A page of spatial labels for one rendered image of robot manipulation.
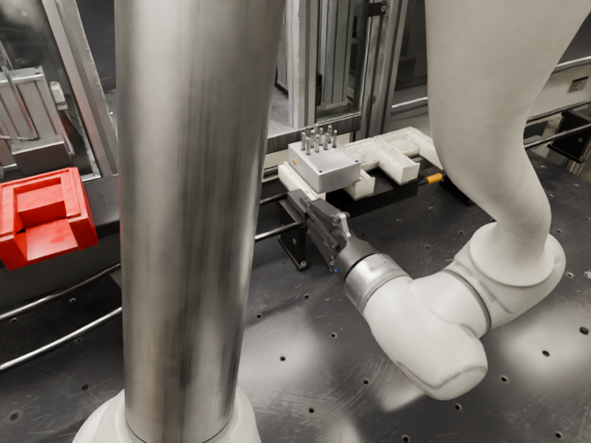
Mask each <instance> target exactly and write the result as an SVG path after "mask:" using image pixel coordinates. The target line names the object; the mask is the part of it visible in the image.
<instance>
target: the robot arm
mask: <svg viewBox="0 0 591 443"><path fill-rule="evenodd" d="M284 4H285V0H114V22H115V56H116V91H117V125H118V159H119V194H120V261H121V296H122V330H123V365H124V389H123V390H122V391H121V392H120V393H119V394H118V395H117V396H115V397H114V398H112V399H110V400H108V401H107V402H105V403H103V404H102V405H101V406H100V407H98V408H97V409H96V410H95V411H94V412H93V413H92V414H91V415H90V416H89V417H88V419H87V420H86V421H85V422H84V424H83V425H82V427H81V428H80V430H79V431H78V433H77V435H76V437H75V438H74V440H73V442H72V443H261V440H260V437H259V433H258V429H257V426H256V420H255V415H254V411H253V408H252V405H251V403H250V401H249V399H248V397H247V396H246V394H245V393H244V391H243V390H242V389H241V388H240V387H239V386H238V385H237V377H238V369H239V362H240V355H241V348H242V341H243V334H244V320H245V313H246V306H247V299H248V292H249V285H250V277H251V270H252V257H253V250H254V243H255V236H256V228H257V221H258V214H259V201H260V194H261V186H262V179H263V172H264V165H265V158H266V145H267V137H268V130H269V123H270V116H271V109H272V102H273V94H274V81H275V74H276V68H277V61H278V53H279V46H280V39H281V26H282V19H283V12H284ZM425 11H426V35H427V100H428V115H429V123H430V129H431V135H432V140H433V144H434V149H435V152H436V155H437V156H438V159H439V161H440V163H441V166H442V168H443V169H444V171H445V172H446V174H447V175H448V176H449V178H450V180H451V181H452V182H453V183H454V185H455V186H456V187H457V188H458V189H459V190H460V191H461V192H463V193H464V194H465V195H466V196H467V197H468V198H470V199H471V200H472V201H474V202H475V203H476V204H477V205H478V206H480V207H481V208H482V209H483V210H485V211H486V212H487V213H488V214H489V215H490V216H491V217H492V218H493V219H495V220H496V221H497V222H493V223H489V224H487V225H485V226H483V227H482V228H480V229H478V230H477V231H476V232H475V234H474V235H473V237H472V238H471V239H470V241H469V242H468V243H467V244H466V245H465V246H464V247H463V248H462V249H461V250H460V251H459V252H458V253H457V254H456V255H455V260H454V261H453V262H452V263H451V264H450V265H448V266H447V267H445V268H444V269H442V270H441V271H439V272H437V273H435V274H433V275H430V276H427V277H424V278H419V279H416V280H413V279H412V278H411V277H410V276H409V274H407V273H406V272H404V271H403V270H402V269H401V268H400V267H399V266H398V265H397V264H396V263H395V262H394V261H393V259H392V258H391V257H389V256H388V255H386V254H380V253H379V252H378V251H377V250H376V249H375V248H374V247H373V246H372V245H371V244H370V243H369V242H367V241H363V240H360V239H358V238H357V237H356V236H355V234H354V232H353V231H352V230H351V229H349V228H348V226H347V220H348V219H350V214H349V213H348V212H341V211H340V210H338V209H337V208H336V207H334V206H332V205H331V204H329V203H328V202H326V201H325V200H322V199H321V198H318V199H315V200H311V199H310V197H309V196H308V195H307V194H306V193H305V192H304V191H303V190H302V189H301V188H299V189H296V190H294V191H290V192H288V200H289V201H290V203H291V204H292V205H293V206H294V207H295V209H296V210H297V211H298V212H299V213H300V214H301V215H302V217H303V218H304V219H305V220H302V224H303V226H304V225H308V226H309V228H308V229H307V231H308V233H309V235H310V237H311V239H312V240H313V242H314V243H315V245H316V246H317V248H318V249H319V251H320V252H321V254H322V256H323V257H324V259H325V261H326V263H327V264H328V266H329V268H330V271H331V273H335V275H336V276H337V277H338V278H339V280H340V281H341V282H342V283H343V285H344V291H345V294H346V295H347V297H348V298H349V300H350V301H351V302H352V303H353V304H354V306H355V307H356V308H357V309H358V310H359V312H360V314H361V315H362V316H363V317H364V318H365V319H366V321H367V322H368V325H369V327H370V329H371V331H372V334H373V336H374V338H375V339H376V341H377V343H378V344H379V345H380V346H381V348H382V349H383V351H384V352H385V353H386V354H387V356H388V357H389V358H390V359H391V361H392V362H393V363H394V364H395V365H396V366H397V367H398V368H399V369H400V370H401V371H402V372H403V373H404V374H405V375H406V376H407V377H408V378H409V379H410V380H411V381H412V382H413V383H414V384H415V385H416V386H417V387H418V388H420V389H421V390H422V391H423V392H425V393H426V394H427V395H429V396H431V397H432V398H433V399H436V400H441V401H442V400H450V399H454V398H456V397H459V396H461V395H463V394H465V393H466V392H468V391H470V390H471V389H473V388H474V387H475V386H477V385H478V384H479V383H480V382H481V381H482V380H483V379H484V377H485V375H486V373H487V369H488V367H487V360H486V356H485V350H484V347H483V346H482V344H481V342H480V341H479V339H480V338H481V337H482V336H483V335H485V334H486V333H487V332H488V331H490V330H493V329H495V328H497V327H500V326H501V325H504V324H506V323H508V322H510V321H511V320H513V319H515V318H516V317H518V316H519V315H521V314H522V313H524V312H525V311H527V310H528V309H530V308H532V307H533V306H535V305H536V304H537V303H539V302H540V301H541V300H542V299H543V298H544V297H545V296H547V295H548V294H549V293H550V292H551V291H552V290H553V289H554V288H555V286H556V285H557V284H558V283H559V281H560V279H561V277H562V275H563V273H564V270H565V253H564V251H563V249H562V247H561V245H560V244H559V242H558V241H557V240H556V239H555V238H554V237H553V236H552V235H550V234H549V231H550V226H551V208H550V204H549V201H548V199H547V197H546V194H545V192H544V189H543V188H542V186H541V184H540V181H539V179H538V177H537V175H536V173H535V171H534V169H533V167H532V165H531V163H530V160H529V158H528V156H527V154H526V152H525V149H524V146H523V132H524V128H525V125H526V121H527V119H528V117H529V113H530V111H531V109H532V107H533V104H534V103H535V101H536V99H537V97H538V95H539V93H540V91H541V90H542V88H543V87H544V85H545V83H546V81H547V80H548V78H549V76H550V75H551V72H552V71H553V70H554V69H555V67H556V65H557V64H558V61H559V60H560V58H561V57H562V55H563V53H564V52H565V51H566V49H567V47H568V46H569V44H570V43H571V41H572V39H573V37H574V35H575V34H576V33H577V32H578V30H579V28H580V26H581V25H582V23H583V21H584V20H585V18H586V17H587V15H588V14H589V12H590V11H591V0H425ZM314 233H315V234H314Z"/></svg>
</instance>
